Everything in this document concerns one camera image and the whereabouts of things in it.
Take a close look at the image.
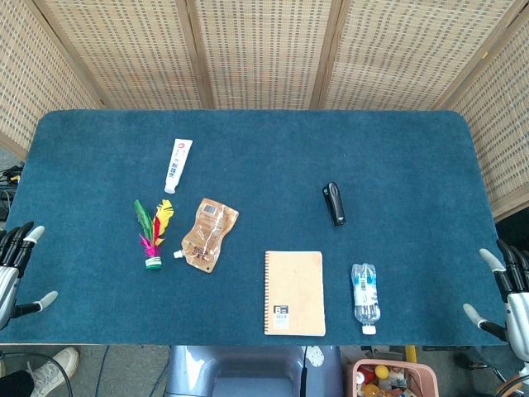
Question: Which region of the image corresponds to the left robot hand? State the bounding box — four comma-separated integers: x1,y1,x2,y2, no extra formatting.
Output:
0,221,59,331

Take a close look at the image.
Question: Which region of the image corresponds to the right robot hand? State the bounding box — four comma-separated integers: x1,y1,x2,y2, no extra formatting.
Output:
462,238,529,361

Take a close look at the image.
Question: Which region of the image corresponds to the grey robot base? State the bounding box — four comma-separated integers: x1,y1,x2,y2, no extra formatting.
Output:
164,345,345,397

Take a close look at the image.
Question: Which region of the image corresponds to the colourful feather shuttlecock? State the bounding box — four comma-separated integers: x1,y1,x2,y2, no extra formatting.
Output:
133,198,175,272

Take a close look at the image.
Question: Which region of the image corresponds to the white sneaker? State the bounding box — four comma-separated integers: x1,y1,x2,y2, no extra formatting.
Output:
25,347,80,397

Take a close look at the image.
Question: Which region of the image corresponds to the pink basket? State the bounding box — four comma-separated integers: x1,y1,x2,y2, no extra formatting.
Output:
345,358,440,397

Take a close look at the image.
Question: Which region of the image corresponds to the clear plastic water bottle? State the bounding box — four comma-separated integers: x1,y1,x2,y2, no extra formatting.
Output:
351,262,380,336

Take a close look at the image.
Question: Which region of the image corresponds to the brown spouted drink pouch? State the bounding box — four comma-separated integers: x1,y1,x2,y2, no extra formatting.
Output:
173,198,240,275

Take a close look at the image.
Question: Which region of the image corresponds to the white toothpaste tube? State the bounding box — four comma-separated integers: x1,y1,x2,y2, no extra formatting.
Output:
164,138,193,194

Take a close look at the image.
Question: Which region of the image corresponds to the black stapler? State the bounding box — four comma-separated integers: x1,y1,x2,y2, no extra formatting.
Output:
322,181,347,227

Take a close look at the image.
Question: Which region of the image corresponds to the orange spiral notebook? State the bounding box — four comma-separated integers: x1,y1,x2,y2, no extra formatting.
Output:
264,250,326,337

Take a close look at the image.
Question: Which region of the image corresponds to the blue table mat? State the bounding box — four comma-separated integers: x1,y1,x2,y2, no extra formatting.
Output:
0,109,508,347

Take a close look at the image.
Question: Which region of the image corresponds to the woven folding screen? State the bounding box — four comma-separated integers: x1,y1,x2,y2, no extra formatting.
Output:
0,0,529,221

